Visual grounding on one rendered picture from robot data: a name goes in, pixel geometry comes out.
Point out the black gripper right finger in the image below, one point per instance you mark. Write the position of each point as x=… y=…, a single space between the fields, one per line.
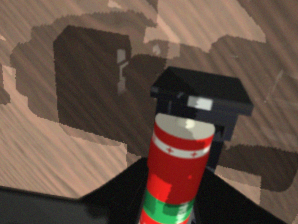
x=216 y=202

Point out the red and green battery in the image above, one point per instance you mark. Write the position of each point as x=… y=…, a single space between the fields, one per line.
x=179 y=149

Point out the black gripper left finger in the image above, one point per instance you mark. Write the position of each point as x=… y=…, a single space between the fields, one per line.
x=119 y=201

